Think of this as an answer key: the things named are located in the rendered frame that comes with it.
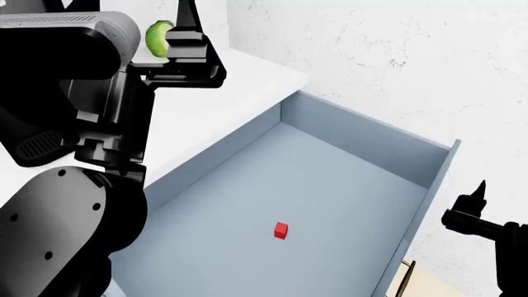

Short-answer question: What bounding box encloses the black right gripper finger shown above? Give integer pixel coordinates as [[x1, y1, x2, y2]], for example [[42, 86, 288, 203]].
[[473, 179, 488, 202]]

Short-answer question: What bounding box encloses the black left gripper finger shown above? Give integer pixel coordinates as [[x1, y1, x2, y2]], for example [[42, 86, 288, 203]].
[[164, 0, 209, 60]]

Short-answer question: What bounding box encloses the blue-grey open drawer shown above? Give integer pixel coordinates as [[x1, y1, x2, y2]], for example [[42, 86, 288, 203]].
[[107, 89, 462, 297]]

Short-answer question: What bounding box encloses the green round vegetable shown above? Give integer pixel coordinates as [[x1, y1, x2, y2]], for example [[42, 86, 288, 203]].
[[144, 20, 176, 59]]

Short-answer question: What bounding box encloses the small red cube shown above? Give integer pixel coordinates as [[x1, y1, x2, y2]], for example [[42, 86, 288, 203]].
[[273, 221, 290, 240]]

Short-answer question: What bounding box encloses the brass drawer handle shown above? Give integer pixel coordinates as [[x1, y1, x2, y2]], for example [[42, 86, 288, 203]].
[[396, 259, 417, 297]]

